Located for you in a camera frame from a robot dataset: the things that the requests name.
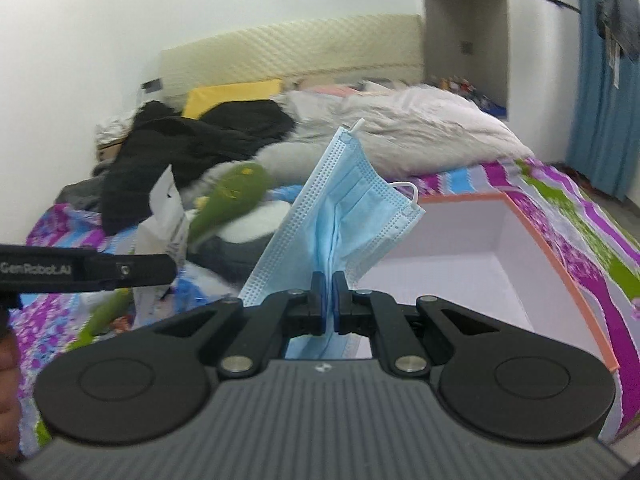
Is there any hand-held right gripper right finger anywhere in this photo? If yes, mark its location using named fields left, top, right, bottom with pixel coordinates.
left=332, top=271, right=502, bottom=377

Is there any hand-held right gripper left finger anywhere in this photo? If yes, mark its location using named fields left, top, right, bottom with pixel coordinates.
left=145, top=271, right=326, bottom=381

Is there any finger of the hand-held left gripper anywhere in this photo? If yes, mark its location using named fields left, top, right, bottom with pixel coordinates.
left=0, top=244, right=179, bottom=294

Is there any blue face mask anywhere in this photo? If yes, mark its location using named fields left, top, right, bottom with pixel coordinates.
left=237, top=119, right=427, bottom=361

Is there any pink cardboard box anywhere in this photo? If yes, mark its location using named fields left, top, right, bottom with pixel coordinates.
left=345, top=191, right=621, bottom=373

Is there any person's left hand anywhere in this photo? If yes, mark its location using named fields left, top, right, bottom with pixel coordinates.
left=0, top=332, right=22, bottom=458

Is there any white plastic packet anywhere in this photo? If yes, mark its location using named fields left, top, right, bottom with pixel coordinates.
left=132, top=165, right=191, bottom=321

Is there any large dark grey plush toy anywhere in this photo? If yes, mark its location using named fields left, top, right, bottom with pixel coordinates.
left=192, top=205, right=291, bottom=283

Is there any black clothing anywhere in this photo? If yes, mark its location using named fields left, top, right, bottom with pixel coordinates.
left=100, top=100, right=296, bottom=236

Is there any green plush stick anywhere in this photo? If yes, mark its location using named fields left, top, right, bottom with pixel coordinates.
left=65, top=162, right=273, bottom=356

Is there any light grey plush cushion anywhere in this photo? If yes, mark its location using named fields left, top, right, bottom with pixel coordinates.
left=257, top=141, right=328, bottom=188

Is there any grey white duvet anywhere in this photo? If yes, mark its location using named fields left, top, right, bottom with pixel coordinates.
left=277, top=80, right=536, bottom=186

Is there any yellow pillow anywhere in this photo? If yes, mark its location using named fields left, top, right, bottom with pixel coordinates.
left=181, top=79, right=285, bottom=120

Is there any floral printed bedsheet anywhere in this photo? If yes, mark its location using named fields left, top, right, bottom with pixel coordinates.
left=10, top=157, right=640, bottom=461

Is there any row of small toys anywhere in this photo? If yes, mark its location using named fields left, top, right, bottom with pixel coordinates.
left=430, top=75, right=506, bottom=111

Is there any cream quilted headboard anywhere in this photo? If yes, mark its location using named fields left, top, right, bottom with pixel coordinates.
left=160, top=14, right=427, bottom=106

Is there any blue curtain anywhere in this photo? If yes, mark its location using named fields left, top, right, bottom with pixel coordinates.
left=565, top=0, right=640, bottom=201

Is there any dark hanging garment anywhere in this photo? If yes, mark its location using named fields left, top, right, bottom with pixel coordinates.
left=595, top=0, right=640, bottom=61

